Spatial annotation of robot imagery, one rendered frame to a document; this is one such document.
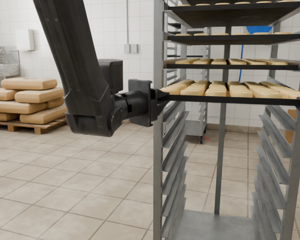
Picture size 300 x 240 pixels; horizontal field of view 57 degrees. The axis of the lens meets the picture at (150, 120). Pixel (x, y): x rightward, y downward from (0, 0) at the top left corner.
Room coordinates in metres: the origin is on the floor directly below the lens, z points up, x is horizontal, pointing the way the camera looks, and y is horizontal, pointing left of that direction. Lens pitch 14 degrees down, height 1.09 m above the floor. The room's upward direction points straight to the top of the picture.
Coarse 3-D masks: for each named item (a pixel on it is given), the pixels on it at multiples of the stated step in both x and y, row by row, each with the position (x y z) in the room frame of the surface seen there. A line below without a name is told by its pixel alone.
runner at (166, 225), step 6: (186, 174) 1.48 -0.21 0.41; (180, 180) 1.40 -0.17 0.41; (180, 186) 1.33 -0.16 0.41; (180, 192) 1.26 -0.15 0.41; (174, 198) 1.21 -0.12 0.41; (174, 204) 1.15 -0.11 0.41; (174, 210) 1.10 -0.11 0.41; (168, 216) 1.06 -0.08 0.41; (168, 222) 1.01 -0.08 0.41; (162, 228) 0.95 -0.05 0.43; (168, 228) 0.97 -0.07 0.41; (162, 234) 0.93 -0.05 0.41; (168, 234) 0.93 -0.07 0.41
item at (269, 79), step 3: (267, 78) 1.43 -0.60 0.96; (270, 78) 1.33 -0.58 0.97; (264, 81) 1.40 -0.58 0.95; (267, 81) 1.40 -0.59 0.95; (270, 81) 1.32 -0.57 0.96; (273, 81) 1.25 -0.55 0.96; (276, 81) 1.18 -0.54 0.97; (279, 81) 1.13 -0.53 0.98; (279, 84) 1.12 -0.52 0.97; (282, 84) 1.06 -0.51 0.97; (288, 87) 0.97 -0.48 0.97
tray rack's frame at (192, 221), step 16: (272, 32) 1.42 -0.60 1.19; (224, 48) 1.48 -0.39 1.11; (272, 48) 1.41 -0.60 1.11; (224, 80) 1.48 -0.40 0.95; (224, 112) 1.48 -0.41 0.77; (224, 128) 1.48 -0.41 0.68; (192, 224) 1.38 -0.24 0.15; (208, 224) 1.38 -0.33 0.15; (224, 224) 1.38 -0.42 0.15; (240, 224) 1.38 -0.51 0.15
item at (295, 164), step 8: (296, 112) 0.84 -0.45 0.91; (296, 120) 0.83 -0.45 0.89; (296, 128) 0.82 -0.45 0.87; (296, 136) 0.82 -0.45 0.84; (296, 144) 0.82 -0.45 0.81; (296, 152) 0.82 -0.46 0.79; (296, 160) 0.82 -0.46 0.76; (296, 168) 0.82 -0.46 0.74; (296, 176) 0.81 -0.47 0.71; (296, 184) 0.81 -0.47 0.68; (288, 192) 0.82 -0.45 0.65; (296, 192) 0.81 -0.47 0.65; (288, 200) 0.82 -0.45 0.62; (296, 200) 0.81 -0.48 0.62; (288, 208) 0.82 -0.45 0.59; (288, 216) 0.82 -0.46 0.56; (288, 224) 0.82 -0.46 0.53; (288, 232) 0.81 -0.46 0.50
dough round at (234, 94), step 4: (232, 92) 0.66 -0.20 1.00; (236, 92) 0.65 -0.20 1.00; (240, 92) 0.65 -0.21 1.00; (244, 92) 0.65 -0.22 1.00; (248, 92) 0.65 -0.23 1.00; (232, 96) 0.66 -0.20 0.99; (236, 96) 0.65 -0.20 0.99; (240, 96) 0.64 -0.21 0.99; (244, 96) 0.64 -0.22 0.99; (248, 96) 0.64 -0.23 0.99
